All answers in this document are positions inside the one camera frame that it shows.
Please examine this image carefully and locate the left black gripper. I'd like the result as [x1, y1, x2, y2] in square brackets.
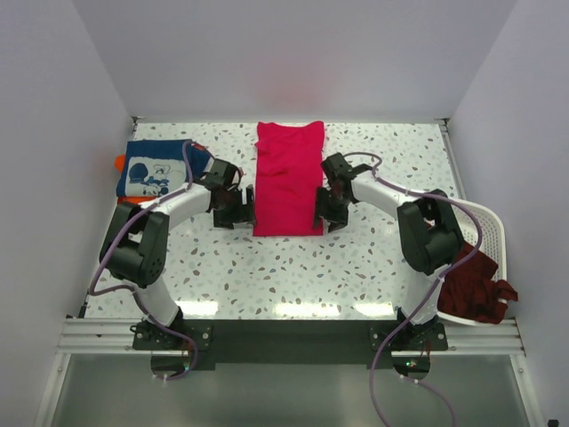
[213, 186, 257, 229]

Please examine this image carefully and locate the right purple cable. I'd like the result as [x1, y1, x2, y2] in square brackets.
[341, 152, 485, 427]

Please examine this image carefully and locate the pink t shirt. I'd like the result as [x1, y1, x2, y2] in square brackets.
[253, 121, 325, 238]

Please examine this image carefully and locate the white laundry basket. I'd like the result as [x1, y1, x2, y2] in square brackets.
[408, 190, 510, 328]

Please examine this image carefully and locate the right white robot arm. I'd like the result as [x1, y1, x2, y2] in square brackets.
[313, 153, 465, 350]

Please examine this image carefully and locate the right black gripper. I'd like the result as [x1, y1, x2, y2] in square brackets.
[312, 186, 352, 232]

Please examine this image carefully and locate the silver aluminium frame rail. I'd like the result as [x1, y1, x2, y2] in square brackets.
[56, 318, 525, 356]

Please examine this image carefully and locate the folded blue t shirt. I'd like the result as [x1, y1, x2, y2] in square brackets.
[116, 139, 214, 199]

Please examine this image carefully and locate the folded orange t shirt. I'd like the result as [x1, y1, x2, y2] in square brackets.
[113, 142, 210, 208]

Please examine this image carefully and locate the dark red t shirt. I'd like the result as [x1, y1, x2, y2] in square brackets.
[421, 217, 518, 326]

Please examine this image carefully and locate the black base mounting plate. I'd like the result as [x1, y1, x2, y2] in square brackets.
[130, 318, 449, 374]

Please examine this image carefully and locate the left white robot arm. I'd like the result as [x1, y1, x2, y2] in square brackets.
[88, 159, 256, 349]

